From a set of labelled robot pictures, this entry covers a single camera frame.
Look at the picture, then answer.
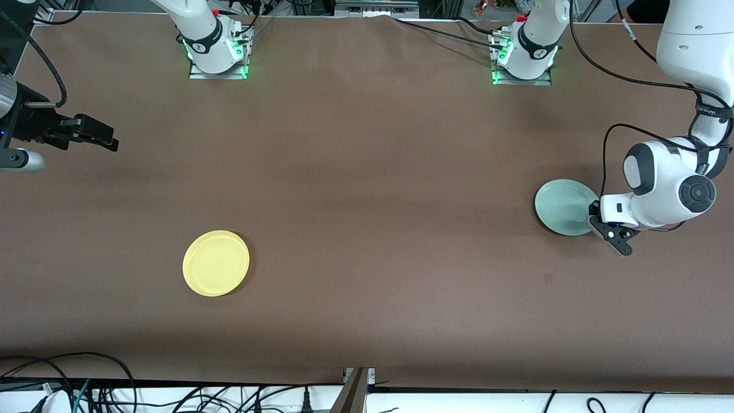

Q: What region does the yellow round plate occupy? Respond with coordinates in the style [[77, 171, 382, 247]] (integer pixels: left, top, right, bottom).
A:
[[182, 230, 251, 297]]

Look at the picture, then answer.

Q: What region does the grey metal frame post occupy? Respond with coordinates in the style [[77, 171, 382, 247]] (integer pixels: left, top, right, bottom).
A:
[[330, 367, 376, 413]]

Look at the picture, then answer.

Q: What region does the black looped cable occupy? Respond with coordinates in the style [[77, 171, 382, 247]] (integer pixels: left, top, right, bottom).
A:
[[0, 352, 137, 413]]

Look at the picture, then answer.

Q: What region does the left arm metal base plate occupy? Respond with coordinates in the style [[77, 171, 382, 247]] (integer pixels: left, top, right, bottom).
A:
[[490, 32, 553, 87]]

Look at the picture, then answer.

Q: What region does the pale green round plate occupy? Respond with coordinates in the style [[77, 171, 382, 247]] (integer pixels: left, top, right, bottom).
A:
[[534, 179, 601, 236]]

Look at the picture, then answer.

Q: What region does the brown table cover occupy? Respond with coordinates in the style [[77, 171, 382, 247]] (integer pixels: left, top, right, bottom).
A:
[[0, 13, 734, 386]]

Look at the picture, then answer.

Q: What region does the short black cable on cover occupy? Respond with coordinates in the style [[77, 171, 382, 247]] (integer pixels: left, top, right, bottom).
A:
[[453, 16, 511, 35]]

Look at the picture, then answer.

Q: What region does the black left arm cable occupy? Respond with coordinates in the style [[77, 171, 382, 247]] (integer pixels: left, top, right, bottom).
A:
[[565, 0, 734, 200]]

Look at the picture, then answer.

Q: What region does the aluminium frame with sockets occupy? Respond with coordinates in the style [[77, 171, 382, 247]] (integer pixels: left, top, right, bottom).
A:
[[334, 0, 420, 18]]

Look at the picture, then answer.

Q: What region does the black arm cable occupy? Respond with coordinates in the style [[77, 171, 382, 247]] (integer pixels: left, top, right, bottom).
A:
[[565, 0, 734, 200], [0, 9, 69, 110]]

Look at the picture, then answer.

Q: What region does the long black cable on cover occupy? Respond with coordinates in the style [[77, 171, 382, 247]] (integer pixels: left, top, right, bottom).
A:
[[392, 16, 505, 49]]

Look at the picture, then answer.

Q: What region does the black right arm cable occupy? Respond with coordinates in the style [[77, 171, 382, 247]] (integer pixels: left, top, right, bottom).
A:
[[0, 9, 69, 110]]

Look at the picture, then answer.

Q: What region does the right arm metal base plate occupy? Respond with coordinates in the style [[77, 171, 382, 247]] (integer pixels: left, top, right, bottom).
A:
[[188, 26, 249, 80]]

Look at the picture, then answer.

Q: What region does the green cable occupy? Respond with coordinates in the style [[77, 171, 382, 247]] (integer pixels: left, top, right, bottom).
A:
[[73, 379, 91, 413]]

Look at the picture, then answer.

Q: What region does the white adapter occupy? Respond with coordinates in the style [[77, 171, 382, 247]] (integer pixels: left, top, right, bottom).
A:
[[34, 390, 72, 413]]

